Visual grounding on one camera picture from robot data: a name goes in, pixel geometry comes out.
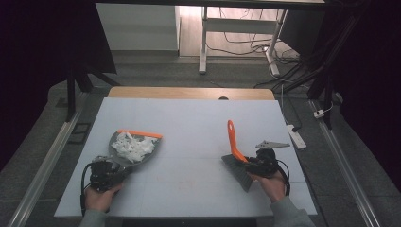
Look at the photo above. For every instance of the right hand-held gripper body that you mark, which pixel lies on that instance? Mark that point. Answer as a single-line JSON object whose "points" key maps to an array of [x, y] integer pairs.
{"points": [[268, 164]]}

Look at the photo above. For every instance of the person's right hand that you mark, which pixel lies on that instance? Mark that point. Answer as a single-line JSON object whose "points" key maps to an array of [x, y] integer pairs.
{"points": [[272, 187]]}

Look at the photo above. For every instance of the pile of white paper scraps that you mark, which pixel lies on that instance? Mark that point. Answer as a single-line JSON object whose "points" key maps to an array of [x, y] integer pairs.
{"points": [[132, 146]]}

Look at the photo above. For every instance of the aluminium rail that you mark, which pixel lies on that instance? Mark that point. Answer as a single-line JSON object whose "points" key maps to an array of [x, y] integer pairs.
{"points": [[47, 157], [343, 164]]}

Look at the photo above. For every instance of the small white adapter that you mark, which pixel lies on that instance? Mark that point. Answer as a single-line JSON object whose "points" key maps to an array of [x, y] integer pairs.
{"points": [[319, 113]]}

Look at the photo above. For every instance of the light blue table cover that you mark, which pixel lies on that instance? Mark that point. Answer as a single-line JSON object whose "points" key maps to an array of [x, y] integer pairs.
{"points": [[189, 116]]}

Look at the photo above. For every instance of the white cabinet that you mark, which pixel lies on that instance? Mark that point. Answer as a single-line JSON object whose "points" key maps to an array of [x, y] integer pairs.
{"points": [[138, 28]]}

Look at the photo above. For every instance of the person's left hand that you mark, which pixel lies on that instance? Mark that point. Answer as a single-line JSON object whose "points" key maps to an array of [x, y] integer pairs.
{"points": [[101, 198]]}

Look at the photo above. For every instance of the dark curtain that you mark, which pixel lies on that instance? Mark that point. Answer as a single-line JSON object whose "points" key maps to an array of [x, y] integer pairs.
{"points": [[38, 63], [372, 78]]}

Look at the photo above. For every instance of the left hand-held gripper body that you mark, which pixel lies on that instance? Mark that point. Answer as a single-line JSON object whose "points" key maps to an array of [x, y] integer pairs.
{"points": [[101, 175]]}

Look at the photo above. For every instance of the grey dustpan with orange edge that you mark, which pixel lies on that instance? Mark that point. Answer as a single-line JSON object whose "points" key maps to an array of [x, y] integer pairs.
{"points": [[148, 156]]}

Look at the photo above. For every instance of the white desk frame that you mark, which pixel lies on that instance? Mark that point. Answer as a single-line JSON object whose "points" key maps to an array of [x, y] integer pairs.
{"points": [[239, 26]]}

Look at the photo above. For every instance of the white power strip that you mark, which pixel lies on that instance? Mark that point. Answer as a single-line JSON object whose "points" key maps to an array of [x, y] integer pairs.
{"points": [[296, 137]]}

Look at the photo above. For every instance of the wooden table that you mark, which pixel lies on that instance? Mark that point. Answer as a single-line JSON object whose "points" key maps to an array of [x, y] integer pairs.
{"points": [[189, 93]]}

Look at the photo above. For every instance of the black stand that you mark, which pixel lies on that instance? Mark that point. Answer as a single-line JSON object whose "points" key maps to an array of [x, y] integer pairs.
{"points": [[72, 94], [324, 82]]}

